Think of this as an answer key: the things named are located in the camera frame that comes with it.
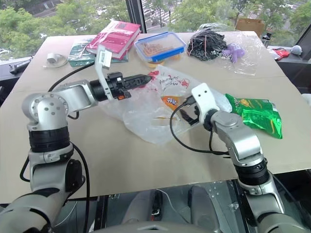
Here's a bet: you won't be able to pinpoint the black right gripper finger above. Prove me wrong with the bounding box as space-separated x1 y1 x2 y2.
180 109 195 125

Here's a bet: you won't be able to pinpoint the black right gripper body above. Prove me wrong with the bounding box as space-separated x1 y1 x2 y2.
190 106 203 126

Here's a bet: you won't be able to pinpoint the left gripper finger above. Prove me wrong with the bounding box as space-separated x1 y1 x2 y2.
124 74 153 83
124 80 149 90

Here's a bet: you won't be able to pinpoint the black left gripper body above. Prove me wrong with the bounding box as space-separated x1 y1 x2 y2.
106 72 132 101

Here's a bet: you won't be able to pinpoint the clear printed plastic bag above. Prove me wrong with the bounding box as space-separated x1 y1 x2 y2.
99 64 232 146

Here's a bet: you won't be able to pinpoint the green snack bag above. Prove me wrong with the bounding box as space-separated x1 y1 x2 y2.
224 93 284 140

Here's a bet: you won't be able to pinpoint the clear crumpled plastic bag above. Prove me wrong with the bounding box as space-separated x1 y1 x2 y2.
217 31 266 76

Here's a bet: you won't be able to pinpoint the yellow round lid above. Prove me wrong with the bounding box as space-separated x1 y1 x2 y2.
146 53 182 69

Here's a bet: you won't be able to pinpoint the orange snack packet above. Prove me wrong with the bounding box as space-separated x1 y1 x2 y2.
161 95 181 110

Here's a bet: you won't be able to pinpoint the blue-lidded clear food container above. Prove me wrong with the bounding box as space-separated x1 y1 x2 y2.
134 31 187 63

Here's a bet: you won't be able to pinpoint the pink book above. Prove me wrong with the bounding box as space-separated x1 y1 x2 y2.
86 20 142 60

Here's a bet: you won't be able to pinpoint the green book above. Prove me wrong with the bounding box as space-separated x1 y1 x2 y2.
68 38 130 68

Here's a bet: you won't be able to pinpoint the purple octopus plush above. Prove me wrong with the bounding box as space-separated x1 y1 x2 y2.
221 43 246 64

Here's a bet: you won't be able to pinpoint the grey rounded robot legs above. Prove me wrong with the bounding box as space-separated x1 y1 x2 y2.
92 183 246 233

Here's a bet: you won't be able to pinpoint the black device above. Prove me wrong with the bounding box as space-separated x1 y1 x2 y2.
8 56 33 75

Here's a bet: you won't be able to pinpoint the red packet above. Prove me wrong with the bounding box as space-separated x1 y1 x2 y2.
271 47 290 61

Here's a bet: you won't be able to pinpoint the brown cardboard box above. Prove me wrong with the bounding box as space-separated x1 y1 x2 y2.
235 18 265 37

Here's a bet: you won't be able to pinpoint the black chair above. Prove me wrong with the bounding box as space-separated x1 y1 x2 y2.
276 24 311 95

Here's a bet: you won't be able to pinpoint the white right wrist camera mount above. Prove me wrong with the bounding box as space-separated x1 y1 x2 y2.
190 83 220 122

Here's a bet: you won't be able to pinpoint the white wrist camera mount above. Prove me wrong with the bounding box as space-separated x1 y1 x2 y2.
94 44 115 101
190 83 220 122

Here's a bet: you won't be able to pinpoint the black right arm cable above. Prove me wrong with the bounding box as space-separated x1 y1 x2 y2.
169 95 234 156

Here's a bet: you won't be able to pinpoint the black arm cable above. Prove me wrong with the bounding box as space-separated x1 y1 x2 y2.
19 63 98 233
169 95 234 156

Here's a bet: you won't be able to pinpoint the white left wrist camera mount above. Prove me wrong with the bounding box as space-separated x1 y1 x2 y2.
94 44 115 101

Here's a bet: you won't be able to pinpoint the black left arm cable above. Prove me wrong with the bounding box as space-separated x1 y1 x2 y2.
19 63 98 233

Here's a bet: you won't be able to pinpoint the dark window frame post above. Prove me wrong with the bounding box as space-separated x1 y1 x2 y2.
125 0 147 34

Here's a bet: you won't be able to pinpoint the white charger with cable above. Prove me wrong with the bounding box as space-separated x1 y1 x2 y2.
42 52 69 68

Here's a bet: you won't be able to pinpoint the bag of black cables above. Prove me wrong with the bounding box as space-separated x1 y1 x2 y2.
186 22 228 62

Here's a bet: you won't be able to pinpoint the thin white cable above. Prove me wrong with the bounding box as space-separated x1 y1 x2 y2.
155 188 190 224

